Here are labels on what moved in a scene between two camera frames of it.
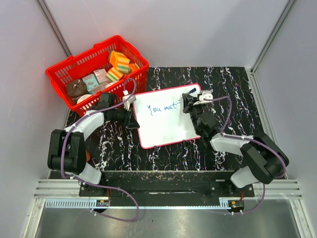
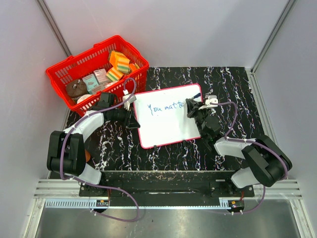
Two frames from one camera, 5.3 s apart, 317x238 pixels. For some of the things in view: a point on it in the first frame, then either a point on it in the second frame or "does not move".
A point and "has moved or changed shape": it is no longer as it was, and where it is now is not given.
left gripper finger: x=133 y=123 does not move
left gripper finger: x=132 y=113 does not move
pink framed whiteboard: x=160 y=118 does not move
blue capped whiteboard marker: x=193 y=89 has moved or changed shape
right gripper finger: x=189 y=96 → x=192 y=104
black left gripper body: x=126 y=121 does not move
